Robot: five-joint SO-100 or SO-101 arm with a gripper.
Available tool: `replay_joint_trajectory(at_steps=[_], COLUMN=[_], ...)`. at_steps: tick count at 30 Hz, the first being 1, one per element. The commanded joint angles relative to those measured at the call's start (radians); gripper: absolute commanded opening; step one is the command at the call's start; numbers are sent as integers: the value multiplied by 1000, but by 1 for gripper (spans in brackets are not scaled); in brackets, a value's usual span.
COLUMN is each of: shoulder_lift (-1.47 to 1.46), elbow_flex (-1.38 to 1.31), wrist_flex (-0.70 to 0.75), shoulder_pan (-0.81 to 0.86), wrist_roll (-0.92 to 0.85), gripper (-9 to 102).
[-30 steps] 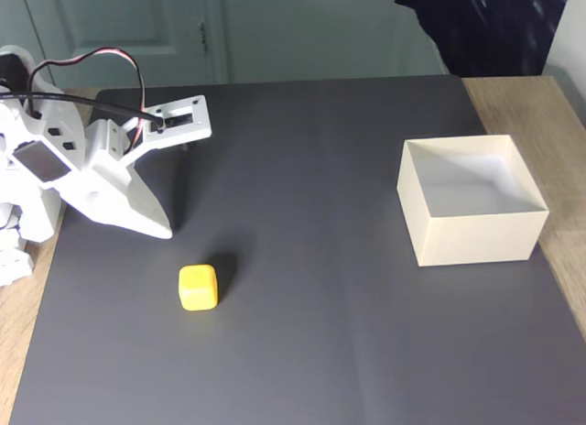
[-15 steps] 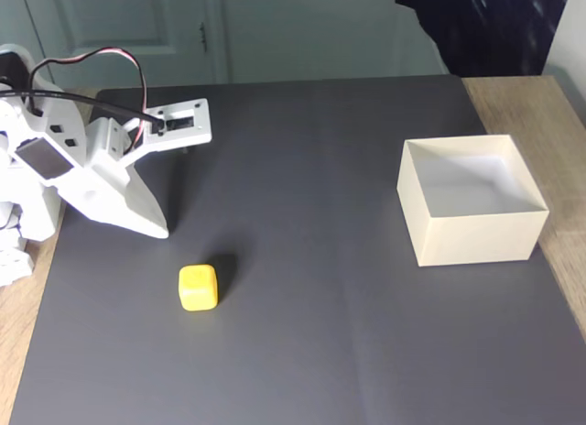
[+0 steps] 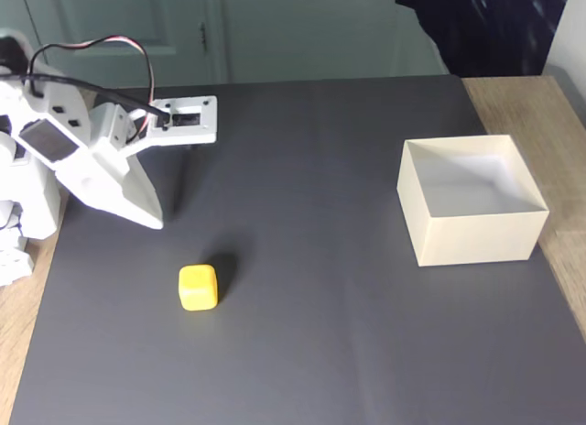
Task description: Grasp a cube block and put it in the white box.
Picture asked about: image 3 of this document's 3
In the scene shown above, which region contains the dark gray mat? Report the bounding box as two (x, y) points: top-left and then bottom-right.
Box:
(6, 74), (586, 425)

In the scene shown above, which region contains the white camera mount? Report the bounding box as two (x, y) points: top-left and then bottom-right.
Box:
(88, 94), (219, 152)

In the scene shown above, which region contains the red white black servo wire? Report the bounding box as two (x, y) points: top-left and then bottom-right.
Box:
(27, 34), (157, 142)

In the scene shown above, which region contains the black camera cable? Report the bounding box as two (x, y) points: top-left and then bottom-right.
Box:
(0, 72), (171, 129)

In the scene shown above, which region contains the pale green door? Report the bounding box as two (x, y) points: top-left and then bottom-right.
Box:
(17, 0), (229, 90)

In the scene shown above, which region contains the yellow cube block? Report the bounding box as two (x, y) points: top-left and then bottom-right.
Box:
(178, 263), (219, 312)

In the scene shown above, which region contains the black hanging cloth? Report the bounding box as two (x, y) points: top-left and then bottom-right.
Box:
(394, 0), (573, 77)

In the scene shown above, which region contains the white open box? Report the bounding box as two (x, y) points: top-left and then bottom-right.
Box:
(396, 134), (550, 267)

